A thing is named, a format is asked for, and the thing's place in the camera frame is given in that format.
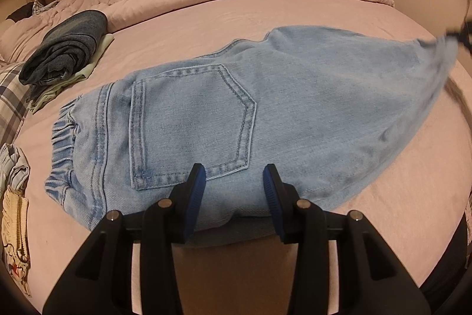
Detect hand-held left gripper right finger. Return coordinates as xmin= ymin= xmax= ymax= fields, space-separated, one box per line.
xmin=262 ymin=163 xmax=429 ymax=315

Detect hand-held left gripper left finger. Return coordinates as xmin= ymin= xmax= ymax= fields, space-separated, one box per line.
xmin=42 ymin=163 xmax=207 ymax=315

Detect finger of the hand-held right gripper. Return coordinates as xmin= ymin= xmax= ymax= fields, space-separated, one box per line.
xmin=444 ymin=18 xmax=472 ymax=53

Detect light blue denim pants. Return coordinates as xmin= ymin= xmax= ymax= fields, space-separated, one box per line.
xmin=44 ymin=25 xmax=460 ymax=232

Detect folded light green cloth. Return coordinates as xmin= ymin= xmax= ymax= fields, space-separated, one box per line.
xmin=27 ymin=34 xmax=115 ymax=114

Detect cream printed cloth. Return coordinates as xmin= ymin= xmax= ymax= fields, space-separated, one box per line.
xmin=0 ymin=186 xmax=34 ymax=297

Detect folded dark blue jeans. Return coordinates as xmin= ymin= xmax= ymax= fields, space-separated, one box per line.
xmin=19 ymin=10 xmax=108 ymax=89

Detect plaid pillow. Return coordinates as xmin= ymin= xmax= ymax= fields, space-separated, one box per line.
xmin=0 ymin=60 xmax=33 ymax=149

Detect blue checked shirt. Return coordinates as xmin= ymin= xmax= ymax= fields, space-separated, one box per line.
xmin=31 ymin=0 xmax=60 ymax=17

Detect dark cloth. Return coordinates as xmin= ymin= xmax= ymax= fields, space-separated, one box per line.
xmin=5 ymin=1 xmax=35 ymax=22

